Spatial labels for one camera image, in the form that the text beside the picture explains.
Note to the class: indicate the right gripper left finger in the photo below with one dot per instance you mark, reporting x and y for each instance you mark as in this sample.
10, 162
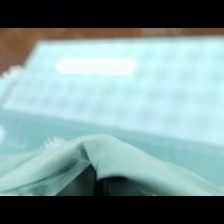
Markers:
83, 185

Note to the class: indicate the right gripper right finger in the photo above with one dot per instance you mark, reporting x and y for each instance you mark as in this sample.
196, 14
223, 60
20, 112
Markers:
115, 187

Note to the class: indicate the pale green shirt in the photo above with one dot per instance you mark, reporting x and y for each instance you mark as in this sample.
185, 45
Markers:
133, 166

